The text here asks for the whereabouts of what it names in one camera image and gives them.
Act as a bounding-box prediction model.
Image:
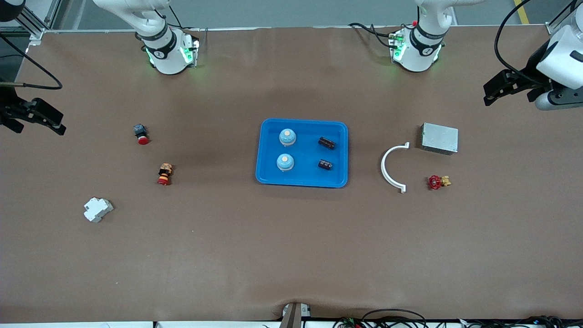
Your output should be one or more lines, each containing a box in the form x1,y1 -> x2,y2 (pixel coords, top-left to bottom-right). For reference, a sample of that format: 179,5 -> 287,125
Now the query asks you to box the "blue plastic tray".
255,119 -> 349,189

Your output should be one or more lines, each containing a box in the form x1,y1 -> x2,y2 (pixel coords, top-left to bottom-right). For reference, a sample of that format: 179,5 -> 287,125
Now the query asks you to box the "red orange push button switch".
157,163 -> 174,186

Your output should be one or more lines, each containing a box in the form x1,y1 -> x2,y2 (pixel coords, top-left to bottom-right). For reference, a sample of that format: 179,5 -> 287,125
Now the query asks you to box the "aluminium frame profile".
0,0 -> 62,46
546,0 -> 583,35

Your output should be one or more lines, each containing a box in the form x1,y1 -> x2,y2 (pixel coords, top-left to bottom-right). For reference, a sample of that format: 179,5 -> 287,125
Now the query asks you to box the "white circuit breaker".
83,197 -> 114,223

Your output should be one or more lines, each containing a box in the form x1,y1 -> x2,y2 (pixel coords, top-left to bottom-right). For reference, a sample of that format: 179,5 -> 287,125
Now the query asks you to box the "black left base cable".
348,22 -> 401,48

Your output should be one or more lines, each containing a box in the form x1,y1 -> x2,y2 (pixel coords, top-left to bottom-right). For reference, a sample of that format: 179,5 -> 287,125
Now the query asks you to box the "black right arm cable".
0,34 -> 63,90

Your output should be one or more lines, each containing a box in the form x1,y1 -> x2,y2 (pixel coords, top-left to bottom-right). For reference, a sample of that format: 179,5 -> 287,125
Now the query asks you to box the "grey metal table bracket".
279,302 -> 312,328

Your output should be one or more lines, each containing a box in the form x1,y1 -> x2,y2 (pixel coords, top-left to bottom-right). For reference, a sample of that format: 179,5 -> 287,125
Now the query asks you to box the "black cable bundle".
332,309 -> 583,328

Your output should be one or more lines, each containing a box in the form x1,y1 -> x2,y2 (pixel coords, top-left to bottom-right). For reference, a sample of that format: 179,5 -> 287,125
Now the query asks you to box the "white curved plastic half ring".
380,142 -> 410,194

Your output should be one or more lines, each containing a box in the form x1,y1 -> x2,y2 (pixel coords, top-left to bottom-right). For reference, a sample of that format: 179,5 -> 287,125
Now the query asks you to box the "black right base cable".
153,5 -> 201,32

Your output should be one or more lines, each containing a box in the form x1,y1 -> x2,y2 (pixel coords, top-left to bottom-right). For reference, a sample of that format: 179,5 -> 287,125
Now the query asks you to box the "black base cable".
348,22 -> 401,48
153,5 -> 201,32

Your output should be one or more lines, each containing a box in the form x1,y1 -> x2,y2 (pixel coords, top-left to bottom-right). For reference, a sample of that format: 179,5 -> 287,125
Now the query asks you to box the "brown table mat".
0,25 -> 583,324

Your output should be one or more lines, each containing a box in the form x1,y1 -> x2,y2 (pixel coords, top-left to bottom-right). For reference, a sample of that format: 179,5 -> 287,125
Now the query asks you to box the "silver metal power supply box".
420,123 -> 459,156

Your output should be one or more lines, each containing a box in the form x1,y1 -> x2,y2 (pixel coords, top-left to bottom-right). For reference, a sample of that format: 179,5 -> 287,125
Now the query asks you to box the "white table edge rail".
0,321 -> 274,328

